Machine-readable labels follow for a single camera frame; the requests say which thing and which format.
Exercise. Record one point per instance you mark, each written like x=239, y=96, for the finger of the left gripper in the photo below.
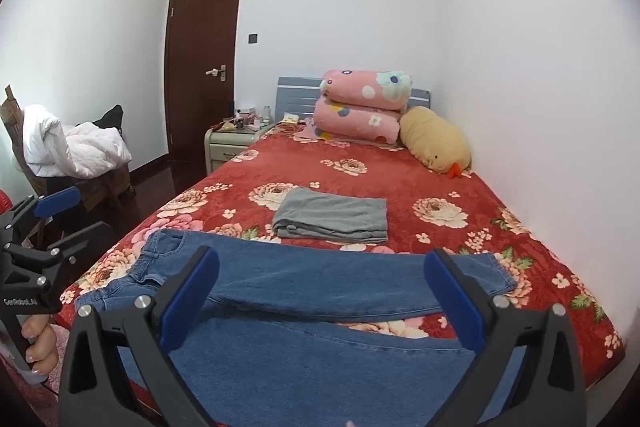
x=51, y=205
x=85, y=247

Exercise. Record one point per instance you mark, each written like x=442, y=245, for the black garment on chair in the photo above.
x=111, y=119

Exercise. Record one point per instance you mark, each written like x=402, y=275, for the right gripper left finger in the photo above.
x=94, y=387

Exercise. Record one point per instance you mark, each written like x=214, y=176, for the dark brown wooden door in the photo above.
x=200, y=35

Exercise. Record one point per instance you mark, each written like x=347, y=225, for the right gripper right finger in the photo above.
x=526, y=369

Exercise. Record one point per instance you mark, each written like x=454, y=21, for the clutter on nightstand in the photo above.
x=243, y=120

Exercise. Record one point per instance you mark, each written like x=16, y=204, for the upper pink floral quilt roll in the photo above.
x=389, y=90

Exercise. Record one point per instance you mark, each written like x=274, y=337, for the wooden chair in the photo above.
x=94, y=193

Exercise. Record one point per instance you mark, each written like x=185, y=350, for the lower pink floral quilt roll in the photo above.
x=357, y=122

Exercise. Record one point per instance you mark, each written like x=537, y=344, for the person's left hand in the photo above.
x=42, y=354

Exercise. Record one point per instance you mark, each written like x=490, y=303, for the grey bed headboard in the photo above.
x=298, y=95

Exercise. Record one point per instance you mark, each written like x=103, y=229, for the pink floral quilt roll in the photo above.
x=389, y=90
x=357, y=122

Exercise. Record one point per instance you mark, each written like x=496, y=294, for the tan duck plush pillow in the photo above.
x=434, y=141

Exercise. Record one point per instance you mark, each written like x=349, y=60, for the pale green nightstand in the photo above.
x=220, y=147

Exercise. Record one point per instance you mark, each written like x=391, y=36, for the red floral bed blanket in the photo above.
x=424, y=210

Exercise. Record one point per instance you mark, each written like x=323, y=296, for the folded grey pants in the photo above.
x=307, y=214

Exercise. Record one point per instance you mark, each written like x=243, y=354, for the white puffy jacket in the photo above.
x=85, y=151

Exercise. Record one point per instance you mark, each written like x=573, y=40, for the silver door handle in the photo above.
x=218, y=72

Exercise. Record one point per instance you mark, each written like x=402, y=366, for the blue denim jeans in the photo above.
x=294, y=336

